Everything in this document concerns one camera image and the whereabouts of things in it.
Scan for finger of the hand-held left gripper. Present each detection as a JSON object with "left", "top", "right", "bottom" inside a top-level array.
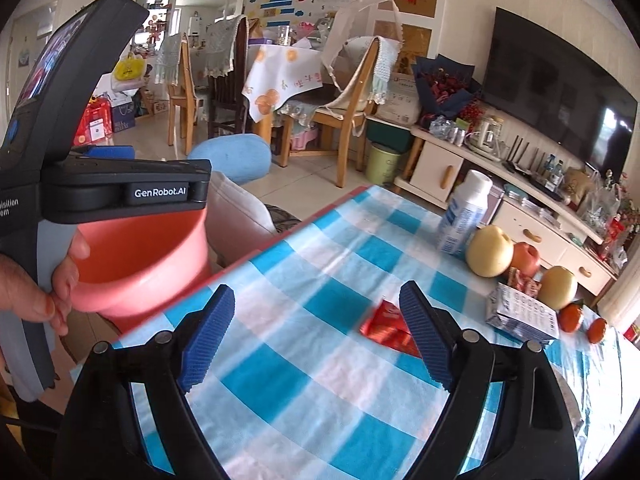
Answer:
[
  {"left": 67, "top": 159, "right": 212, "bottom": 185},
  {"left": 75, "top": 145, "right": 137, "bottom": 162}
]

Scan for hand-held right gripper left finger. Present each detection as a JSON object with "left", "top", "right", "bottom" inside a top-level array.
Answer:
[{"left": 54, "top": 284, "right": 236, "bottom": 480}]

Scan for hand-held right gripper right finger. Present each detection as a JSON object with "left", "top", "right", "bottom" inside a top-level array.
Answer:
[{"left": 399, "top": 280, "right": 581, "bottom": 480}]

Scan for red foil wrapper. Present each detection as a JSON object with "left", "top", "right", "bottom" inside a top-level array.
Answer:
[{"left": 360, "top": 299, "right": 421, "bottom": 358}]

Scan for pink plastic basin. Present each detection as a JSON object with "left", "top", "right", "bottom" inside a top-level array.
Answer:
[{"left": 70, "top": 207, "right": 208, "bottom": 318}]

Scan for white printed medicine box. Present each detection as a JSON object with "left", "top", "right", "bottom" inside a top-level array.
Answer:
[{"left": 485, "top": 282, "right": 561, "bottom": 343}]

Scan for red white snack wrapper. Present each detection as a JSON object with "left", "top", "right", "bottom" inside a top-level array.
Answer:
[{"left": 507, "top": 267, "right": 543, "bottom": 297}]

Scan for person's left hand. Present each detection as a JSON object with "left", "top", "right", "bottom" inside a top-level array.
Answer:
[{"left": 0, "top": 234, "right": 92, "bottom": 337}]

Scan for red gift boxes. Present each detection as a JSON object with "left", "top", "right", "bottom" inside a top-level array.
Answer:
[{"left": 75, "top": 97, "right": 113, "bottom": 147}]

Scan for yellow bag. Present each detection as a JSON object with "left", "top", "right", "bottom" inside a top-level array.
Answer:
[{"left": 112, "top": 52, "right": 147, "bottom": 82}]

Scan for light wooden chair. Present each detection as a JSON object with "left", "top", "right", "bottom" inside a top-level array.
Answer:
[{"left": 166, "top": 35, "right": 208, "bottom": 156}]

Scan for blue cushion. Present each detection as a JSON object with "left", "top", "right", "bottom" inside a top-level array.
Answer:
[{"left": 190, "top": 134, "right": 273, "bottom": 186}]

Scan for pale knitted chair cover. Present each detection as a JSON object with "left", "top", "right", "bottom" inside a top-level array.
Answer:
[
  {"left": 152, "top": 35, "right": 183, "bottom": 86},
  {"left": 370, "top": 37, "right": 401, "bottom": 106},
  {"left": 205, "top": 14, "right": 248, "bottom": 78}
]

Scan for toy shelf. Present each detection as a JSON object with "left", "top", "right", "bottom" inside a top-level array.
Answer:
[{"left": 145, "top": 2, "right": 173, "bottom": 56}]

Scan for dark wooden chair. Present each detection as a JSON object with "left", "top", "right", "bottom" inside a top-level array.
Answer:
[{"left": 207, "top": 15, "right": 251, "bottom": 138}]

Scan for yellow pear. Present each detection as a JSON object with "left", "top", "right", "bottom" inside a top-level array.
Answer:
[
  {"left": 537, "top": 266, "right": 578, "bottom": 311},
  {"left": 466, "top": 225, "right": 514, "bottom": 278}
]

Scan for blue white checked tablecloth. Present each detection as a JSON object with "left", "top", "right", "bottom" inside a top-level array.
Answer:
[{"left": 70, "top": 185, "right": 640, "bottom": 480}]

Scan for red apple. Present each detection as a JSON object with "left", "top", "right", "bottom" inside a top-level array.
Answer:
[{"left": 510, "top": 241, "right": 542, "bottom": 278}]

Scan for white bottle with blue label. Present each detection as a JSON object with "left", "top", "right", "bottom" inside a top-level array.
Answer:
[{"left": 437, "top": 170, "right": 493, "bottom": 256}]

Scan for pink silver case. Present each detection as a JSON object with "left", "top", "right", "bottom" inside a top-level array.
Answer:
[{"left": 487, "top": 180, "right": 506, "bottom": 221}]

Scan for pink plastic stool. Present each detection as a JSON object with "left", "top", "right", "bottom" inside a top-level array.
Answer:
[{"left": 290, "top": 127, "right": 318, "bottom": 151}]

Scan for white orange printed table cover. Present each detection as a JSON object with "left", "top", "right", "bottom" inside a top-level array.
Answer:
[{"left": 241, "top": 45, "right": 323, "bottom": 123}]

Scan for cream television cabinet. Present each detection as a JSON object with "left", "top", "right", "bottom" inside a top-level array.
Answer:
[{"left": 392, "top": 125, "right": 618, "bottom": 296}]

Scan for light green bin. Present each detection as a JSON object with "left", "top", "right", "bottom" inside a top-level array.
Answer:
[{"left": 365, "top": 142, "right": 403, "bottom": 187}]

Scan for lace covered standing air conditioner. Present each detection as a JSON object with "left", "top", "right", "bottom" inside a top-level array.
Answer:
[{"left": 597, "top": 255, "right": 640, "bottom": 333}]

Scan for wooden chair with lace cloth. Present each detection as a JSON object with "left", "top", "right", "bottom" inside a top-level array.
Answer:
[{"left": 277, "top": 37, "right": 381, "bottom": 188}]

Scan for black router with antennas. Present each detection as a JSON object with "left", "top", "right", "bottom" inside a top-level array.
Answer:
[{"left": 502, "top": 135, "right": 551, "bottom": 176}]

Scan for dark green storage box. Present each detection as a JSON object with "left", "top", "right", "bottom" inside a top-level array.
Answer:
[{"left": 366, "top": 116, "right": 413, "bottom": 153}]

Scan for blue capped bottles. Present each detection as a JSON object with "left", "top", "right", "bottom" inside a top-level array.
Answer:
[{"left": 542, "top": 154, "right": 566, "bottom": 186}]

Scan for glass electric kettle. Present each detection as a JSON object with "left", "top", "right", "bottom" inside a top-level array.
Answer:
[{"left": 467, "top": 116, "right": 506, "bottom": 161}]

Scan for brown paper bag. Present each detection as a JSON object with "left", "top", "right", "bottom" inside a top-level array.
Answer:
[{"left": 562, "top": 167, "right": 591, "bottom": 203}]

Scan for clear plastic bag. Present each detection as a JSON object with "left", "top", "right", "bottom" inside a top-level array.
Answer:
[{"left": 582, "top": 170, "right": 621, "bottom": 233}]

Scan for white rice sack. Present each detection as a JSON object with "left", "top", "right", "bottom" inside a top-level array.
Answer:
[{"left": 375, "top": 72, "right": 423, "bottom": 126}]

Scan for dark blue flower bouquet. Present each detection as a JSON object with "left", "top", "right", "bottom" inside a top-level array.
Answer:
[{"left": 412, "top": 55, "right": 481, "bottom": 118}]

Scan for black flat television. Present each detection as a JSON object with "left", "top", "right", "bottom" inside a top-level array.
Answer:
[{"left": 481, "top": 6, "right": 640, "bottom": 183}]

